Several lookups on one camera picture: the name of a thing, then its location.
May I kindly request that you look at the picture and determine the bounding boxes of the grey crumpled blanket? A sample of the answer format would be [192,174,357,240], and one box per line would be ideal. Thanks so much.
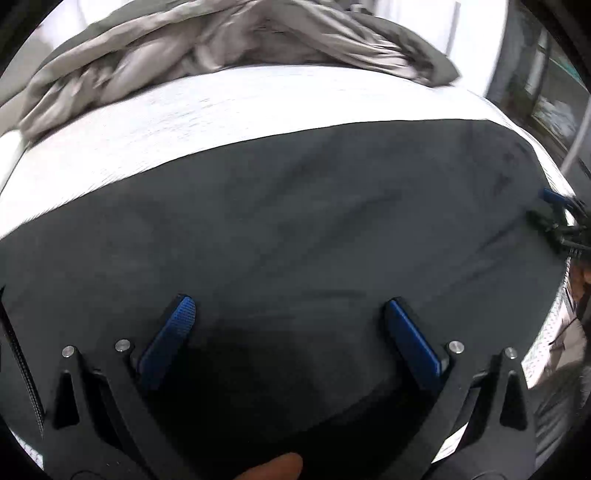
[18,0,462,145]

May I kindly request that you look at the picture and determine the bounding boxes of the dark grey pants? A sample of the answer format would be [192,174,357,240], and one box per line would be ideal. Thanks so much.
[0,117,573,480]

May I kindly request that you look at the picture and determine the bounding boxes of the white striped mattress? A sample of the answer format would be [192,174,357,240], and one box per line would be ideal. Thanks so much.
[0,65,579,467]

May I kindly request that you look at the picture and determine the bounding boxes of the white pillow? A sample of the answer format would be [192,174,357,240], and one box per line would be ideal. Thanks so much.
[0,129,29,188]

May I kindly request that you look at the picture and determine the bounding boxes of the black braided cable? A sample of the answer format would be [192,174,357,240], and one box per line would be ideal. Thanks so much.
[0,286,45,437]

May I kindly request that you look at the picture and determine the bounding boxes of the person's left hand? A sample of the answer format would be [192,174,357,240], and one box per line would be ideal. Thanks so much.
[222,453,304,480]

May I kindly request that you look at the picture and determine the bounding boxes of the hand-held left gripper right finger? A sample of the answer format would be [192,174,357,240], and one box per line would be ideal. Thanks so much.
[381,298,541,480]

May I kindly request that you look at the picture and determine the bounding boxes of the dark glass door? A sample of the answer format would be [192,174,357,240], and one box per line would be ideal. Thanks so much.
[489,0,591,155]

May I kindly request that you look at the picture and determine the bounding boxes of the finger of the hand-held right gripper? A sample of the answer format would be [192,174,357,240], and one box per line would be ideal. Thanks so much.
[526,210,591,256]
[538,187,591,219]

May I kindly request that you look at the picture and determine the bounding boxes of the white curtain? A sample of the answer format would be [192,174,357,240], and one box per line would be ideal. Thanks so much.
[374,0,509,100]

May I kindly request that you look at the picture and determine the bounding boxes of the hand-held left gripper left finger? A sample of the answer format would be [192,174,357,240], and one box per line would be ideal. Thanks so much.
[44,294,201,480]

